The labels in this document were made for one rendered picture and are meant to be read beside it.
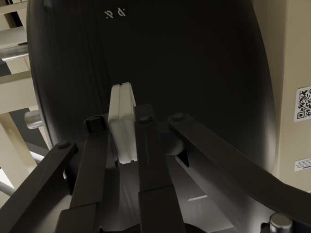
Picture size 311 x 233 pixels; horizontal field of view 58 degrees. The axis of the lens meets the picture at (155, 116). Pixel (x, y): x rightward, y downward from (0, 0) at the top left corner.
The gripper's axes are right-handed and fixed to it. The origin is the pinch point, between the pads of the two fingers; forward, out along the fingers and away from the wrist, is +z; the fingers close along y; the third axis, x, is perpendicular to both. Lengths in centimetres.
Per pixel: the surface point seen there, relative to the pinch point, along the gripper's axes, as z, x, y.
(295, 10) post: 26.5, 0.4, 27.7
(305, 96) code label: 28.8, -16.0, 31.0
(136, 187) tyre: 8.8, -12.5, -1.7
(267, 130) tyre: 11.0, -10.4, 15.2
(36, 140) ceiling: 648, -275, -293
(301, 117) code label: 29.4, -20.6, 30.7
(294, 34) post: 27.1, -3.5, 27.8
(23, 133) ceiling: 695, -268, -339
